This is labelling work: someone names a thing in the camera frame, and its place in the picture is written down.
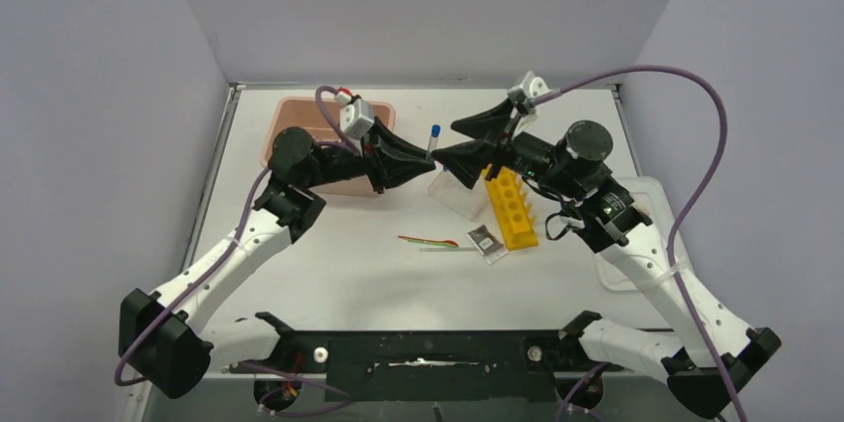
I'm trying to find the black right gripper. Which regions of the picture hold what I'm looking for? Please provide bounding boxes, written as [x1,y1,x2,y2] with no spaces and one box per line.
[433,98,582,199]

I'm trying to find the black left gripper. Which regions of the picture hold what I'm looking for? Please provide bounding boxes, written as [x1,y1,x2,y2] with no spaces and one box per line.
[304,118,436,195]

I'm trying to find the red green stirring sticks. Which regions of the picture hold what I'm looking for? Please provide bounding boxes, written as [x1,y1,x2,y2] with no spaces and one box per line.
[398,235,460,248]

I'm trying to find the small dark sample bag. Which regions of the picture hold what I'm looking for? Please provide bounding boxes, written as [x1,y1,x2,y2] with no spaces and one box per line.
[467,225,509,265]

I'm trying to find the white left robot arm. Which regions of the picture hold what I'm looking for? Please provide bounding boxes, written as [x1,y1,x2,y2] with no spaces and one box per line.
[113,119,436,398]

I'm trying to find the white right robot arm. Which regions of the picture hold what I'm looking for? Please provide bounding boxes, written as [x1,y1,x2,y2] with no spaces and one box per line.
[433,102,781,419]

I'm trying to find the clear plastic tube box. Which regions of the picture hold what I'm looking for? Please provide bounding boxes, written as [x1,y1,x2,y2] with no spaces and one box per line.
[427,169,489,221]

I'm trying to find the yellow test tube rack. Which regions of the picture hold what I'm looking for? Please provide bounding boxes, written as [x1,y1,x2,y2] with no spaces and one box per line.
[482,168,538,251]

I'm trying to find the pink plastic bin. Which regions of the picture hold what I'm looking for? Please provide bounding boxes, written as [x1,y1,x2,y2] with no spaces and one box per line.
[260,97,377,197]

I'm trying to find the white plastic tray lid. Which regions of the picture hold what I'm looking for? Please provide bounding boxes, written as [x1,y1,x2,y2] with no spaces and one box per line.
[594,176,693,294]

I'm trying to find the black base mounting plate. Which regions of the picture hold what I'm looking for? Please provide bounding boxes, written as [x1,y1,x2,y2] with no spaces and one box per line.
[257,329,596,402]

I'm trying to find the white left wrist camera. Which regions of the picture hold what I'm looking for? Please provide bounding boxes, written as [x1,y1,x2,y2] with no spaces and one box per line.
[334,89,375,140]

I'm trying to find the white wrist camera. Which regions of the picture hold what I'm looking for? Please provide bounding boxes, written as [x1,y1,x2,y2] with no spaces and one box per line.
[334,89,375,140]
[507,71,550,116]

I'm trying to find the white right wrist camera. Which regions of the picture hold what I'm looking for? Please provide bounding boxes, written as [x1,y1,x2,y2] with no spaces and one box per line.
[507,71,550,116]

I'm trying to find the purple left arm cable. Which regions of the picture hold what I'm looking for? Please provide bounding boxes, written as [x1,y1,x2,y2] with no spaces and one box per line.
[114,86,357,419]

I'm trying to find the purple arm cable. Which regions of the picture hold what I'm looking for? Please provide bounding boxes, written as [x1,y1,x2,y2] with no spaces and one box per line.
[114,86,357,419]
[527,65,749,422]

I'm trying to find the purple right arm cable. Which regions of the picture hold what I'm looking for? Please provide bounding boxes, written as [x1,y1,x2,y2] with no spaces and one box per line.
[527,65,749,422]

